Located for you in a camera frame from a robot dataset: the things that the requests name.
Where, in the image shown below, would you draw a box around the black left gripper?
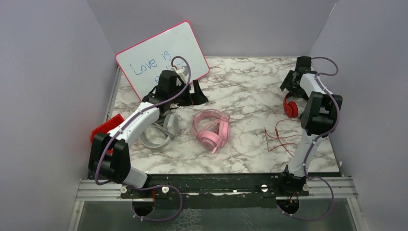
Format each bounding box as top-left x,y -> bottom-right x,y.
169,80 -> 208,107

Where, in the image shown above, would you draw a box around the red black headphones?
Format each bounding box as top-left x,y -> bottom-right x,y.
283,92 -> 308,119

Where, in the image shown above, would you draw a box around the pink headphones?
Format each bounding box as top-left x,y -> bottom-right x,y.
191,109 -> 230,154

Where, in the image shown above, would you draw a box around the grey white headphones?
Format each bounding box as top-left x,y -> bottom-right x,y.
139,113 -> 179,150

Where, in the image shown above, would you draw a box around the grey headphone cable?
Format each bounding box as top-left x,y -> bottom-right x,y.
150,111 -> 176,141

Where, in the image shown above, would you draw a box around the red headphone cable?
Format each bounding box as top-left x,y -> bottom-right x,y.
264,118 -> 303,157

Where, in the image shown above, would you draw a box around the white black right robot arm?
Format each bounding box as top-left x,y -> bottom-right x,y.
277,56 -> 343,196

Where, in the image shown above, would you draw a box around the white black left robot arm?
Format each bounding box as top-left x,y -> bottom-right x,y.
88,69 -> 208,198

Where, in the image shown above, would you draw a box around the pink framed whiteboard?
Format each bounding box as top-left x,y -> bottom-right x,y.
115,21 -> 210,99

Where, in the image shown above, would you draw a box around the red plastic bin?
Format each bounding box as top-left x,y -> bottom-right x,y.
90,114 -> 125,142

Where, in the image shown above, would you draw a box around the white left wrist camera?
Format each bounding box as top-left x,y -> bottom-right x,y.
170,66 -> 188,77

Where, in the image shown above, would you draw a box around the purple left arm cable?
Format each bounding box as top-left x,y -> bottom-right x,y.
94,56 -> 192,223

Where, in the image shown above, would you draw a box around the black metal base rail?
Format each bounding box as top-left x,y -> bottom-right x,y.
88,169 -> 343,211

